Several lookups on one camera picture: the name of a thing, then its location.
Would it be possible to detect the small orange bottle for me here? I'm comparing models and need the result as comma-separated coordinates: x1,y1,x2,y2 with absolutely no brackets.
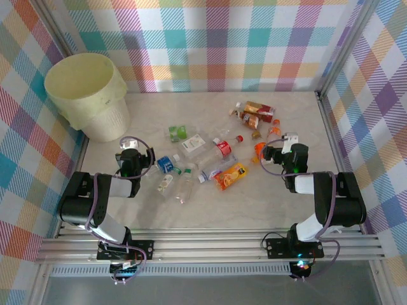
252,142,268,163

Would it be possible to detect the clear bottle blue label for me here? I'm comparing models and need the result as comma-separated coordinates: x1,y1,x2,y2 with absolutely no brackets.
149,153,181,175

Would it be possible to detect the bottle with orange cap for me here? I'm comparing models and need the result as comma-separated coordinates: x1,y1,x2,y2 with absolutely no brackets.
266,119,282,140

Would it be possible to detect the crushed bottle green label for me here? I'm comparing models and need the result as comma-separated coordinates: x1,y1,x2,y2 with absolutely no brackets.
167,125,188,143

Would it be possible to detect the orange juice pouch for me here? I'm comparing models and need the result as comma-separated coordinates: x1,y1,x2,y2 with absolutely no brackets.
213,161,249,191

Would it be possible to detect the clear bottle green cap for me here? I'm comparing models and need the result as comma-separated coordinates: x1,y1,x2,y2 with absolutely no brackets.
176,168,195,205

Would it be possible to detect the cola bottle red label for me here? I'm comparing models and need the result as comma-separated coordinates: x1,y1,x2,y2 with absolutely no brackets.
203,135,244,166

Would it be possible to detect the clear bottle white cap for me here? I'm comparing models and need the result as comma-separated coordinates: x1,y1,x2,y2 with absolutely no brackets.
196,137,223,169

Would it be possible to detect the white ribbed waste bin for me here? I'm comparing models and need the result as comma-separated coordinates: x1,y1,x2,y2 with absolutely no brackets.
79,98,132,143

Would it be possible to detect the cream waste bin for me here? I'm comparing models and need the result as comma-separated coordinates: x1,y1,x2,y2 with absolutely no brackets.
44,53,129,131

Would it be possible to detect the bottle brown orange label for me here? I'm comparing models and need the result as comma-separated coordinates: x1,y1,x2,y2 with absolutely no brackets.
228,108,261,130

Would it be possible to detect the square clear bottle white label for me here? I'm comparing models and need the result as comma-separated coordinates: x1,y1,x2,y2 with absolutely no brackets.
180,133,207,159

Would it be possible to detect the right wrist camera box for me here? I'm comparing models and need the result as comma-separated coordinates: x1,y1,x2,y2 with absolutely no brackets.
282,132,300,154

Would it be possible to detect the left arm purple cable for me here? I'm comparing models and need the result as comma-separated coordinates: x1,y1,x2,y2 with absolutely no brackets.
83,136,156,282

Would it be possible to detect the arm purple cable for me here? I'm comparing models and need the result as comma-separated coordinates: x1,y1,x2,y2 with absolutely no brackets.
259,136,340,282
83,136,156,282

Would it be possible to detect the aluminium table side rail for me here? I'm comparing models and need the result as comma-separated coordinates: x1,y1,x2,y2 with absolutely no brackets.
316,91,349,179
72,138,92,175

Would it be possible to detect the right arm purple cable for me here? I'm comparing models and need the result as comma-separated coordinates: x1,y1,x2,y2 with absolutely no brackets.
259,136,340,282

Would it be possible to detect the aluminium base rail beam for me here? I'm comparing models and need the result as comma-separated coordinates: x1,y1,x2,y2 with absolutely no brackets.
34,233,387,265

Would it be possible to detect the grey slotted cable duct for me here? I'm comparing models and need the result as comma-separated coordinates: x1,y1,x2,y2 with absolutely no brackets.
50,266,293,277

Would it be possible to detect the aluminium frame post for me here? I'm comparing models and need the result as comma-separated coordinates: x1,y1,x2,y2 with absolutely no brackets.
316,0,384,99
33,0,80,60
30,263,53,305
370,263,394,305

